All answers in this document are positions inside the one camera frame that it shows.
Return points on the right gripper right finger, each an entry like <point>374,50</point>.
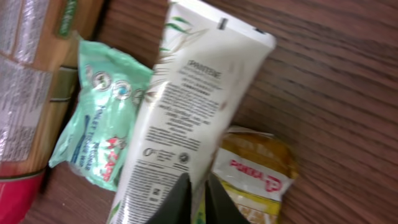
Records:
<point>219,207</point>

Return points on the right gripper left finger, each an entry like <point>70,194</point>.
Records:
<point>177,206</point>

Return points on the green yellow drink pouch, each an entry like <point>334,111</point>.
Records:
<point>255,169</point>

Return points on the teal tissue pack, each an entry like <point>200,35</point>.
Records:
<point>95,140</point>

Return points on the white cream tube gold cap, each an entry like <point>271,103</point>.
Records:
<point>207,60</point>

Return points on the orange cracker package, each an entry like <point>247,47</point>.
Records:
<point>39,74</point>

